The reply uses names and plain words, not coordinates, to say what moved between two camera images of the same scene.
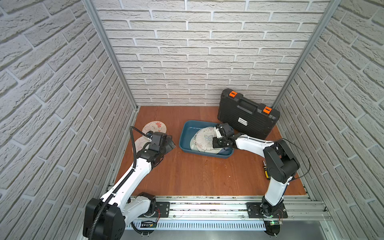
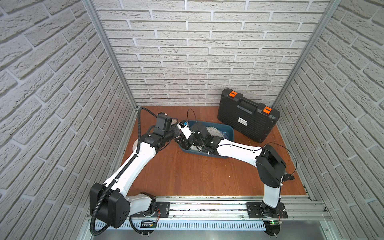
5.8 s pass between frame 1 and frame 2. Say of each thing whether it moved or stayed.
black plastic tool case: stayed
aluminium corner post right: stayed
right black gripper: moved
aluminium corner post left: stayed
